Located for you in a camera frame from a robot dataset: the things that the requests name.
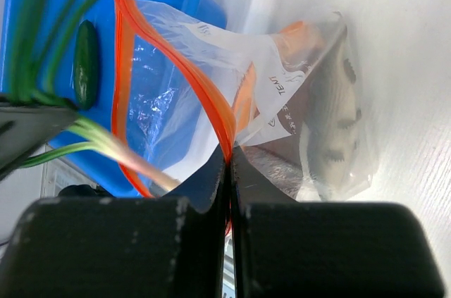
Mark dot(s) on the green toy scallion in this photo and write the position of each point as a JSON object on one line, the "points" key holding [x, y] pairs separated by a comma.
{"points": [[32, 81]]}

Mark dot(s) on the grey toy fish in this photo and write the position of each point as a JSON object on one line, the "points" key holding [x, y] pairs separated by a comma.
{"points": [[332, 120]]}

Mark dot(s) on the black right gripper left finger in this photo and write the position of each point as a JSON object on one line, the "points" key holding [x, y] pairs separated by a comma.
{"points": [[115, 247]]}

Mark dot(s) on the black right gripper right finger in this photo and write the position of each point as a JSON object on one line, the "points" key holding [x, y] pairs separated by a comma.
{"points": [[286, 248]]}

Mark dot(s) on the blue plastic bin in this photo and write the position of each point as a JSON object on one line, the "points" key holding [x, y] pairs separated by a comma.
{"points": [[102, 170]]}

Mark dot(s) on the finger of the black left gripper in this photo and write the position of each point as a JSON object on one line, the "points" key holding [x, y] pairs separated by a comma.
{"points": [[25, 128]]}

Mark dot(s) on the green toy cucumber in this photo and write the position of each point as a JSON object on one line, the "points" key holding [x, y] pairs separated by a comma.
{"points": [[86, 65]]}

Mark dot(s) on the clear zip bag orange zipper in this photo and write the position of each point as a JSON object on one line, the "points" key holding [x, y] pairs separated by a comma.
{"points": [[176, 80]]}

